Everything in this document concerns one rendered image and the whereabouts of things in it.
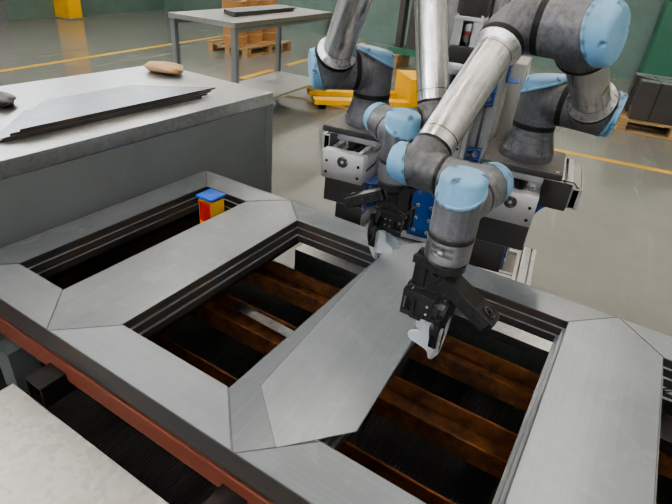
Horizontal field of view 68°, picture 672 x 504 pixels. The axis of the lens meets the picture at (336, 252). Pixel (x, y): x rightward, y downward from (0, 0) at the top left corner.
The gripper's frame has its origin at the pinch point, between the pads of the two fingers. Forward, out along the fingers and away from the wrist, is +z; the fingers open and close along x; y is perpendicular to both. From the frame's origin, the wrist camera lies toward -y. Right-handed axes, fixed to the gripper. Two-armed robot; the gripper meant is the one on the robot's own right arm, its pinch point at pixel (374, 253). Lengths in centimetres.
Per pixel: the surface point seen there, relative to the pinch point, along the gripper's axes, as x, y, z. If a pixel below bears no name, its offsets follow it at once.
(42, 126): -30, -81, -19
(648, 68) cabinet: 925, 33, 58
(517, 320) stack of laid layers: 1.9, 35.9, 4.2
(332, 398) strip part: -44.9, 16.3, 0.6
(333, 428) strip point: -50, 20, 1
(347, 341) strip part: -31.2, 11.0, 0.6
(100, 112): -13, -82, -19
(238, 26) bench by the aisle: 243, -259, -3
